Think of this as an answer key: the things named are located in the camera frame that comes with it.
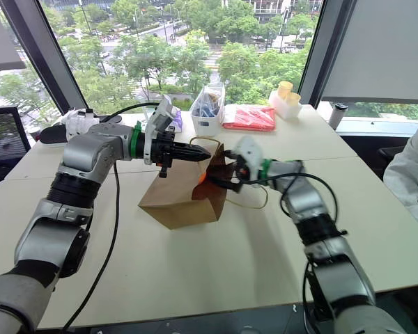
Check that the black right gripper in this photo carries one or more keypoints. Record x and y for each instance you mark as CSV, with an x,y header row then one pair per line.
x,y
239,168

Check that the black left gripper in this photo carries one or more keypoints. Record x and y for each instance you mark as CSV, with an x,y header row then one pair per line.
x,y
160,149

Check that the orange plush toy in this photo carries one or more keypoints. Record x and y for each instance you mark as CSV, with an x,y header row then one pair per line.
x,y
202,177

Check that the brown paper bag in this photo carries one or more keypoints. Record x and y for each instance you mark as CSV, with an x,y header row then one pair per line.
x,y
174,202

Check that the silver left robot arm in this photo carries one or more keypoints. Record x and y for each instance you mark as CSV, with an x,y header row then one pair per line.
x,y
87,149

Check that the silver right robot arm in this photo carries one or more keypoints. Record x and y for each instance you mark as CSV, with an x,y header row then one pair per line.
x,y
338,264

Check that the clear plastic bag with items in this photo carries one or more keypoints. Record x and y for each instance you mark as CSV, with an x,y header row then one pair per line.
x,y
209,99

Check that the white storage bin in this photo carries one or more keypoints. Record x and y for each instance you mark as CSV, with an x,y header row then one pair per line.
x,y
205,125

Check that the purple packet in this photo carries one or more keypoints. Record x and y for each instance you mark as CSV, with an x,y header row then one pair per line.
x,y
178,122

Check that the red plastic package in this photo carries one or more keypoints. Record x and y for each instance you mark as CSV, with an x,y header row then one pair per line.
x,y
251,118

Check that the white plastic container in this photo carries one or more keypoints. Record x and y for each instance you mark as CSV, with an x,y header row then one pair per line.
x,y
285,108

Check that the short yellow cup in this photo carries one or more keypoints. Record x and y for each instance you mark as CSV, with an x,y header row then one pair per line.
x,y
294,98

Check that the tall yellow cup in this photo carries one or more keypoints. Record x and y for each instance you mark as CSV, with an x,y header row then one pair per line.
x,y
285,88

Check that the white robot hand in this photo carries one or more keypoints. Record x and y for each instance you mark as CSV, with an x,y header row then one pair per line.
x,y
78,121

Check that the white bottle with black lid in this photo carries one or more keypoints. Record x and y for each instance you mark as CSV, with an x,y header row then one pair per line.
x,y
338,116

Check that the black flat case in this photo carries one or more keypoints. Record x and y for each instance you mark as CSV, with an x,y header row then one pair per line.
x,y
54,136

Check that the person in grey hoodie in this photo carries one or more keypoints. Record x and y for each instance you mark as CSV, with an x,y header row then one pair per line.
x,y
409,174

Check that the black office chair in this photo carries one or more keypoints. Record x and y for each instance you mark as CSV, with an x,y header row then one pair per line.
x,y
3,139

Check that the grey roller blind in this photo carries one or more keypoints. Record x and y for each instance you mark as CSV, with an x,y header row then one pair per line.
x,y
0,38
383,48

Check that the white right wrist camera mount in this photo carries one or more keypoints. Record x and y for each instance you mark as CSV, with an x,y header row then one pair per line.
x,y
251,151

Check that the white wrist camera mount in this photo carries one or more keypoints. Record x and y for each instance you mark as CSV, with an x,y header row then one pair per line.
x,y
251,151
158,121

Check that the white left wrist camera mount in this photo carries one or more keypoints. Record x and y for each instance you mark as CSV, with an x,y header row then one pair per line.
x,y
158,121

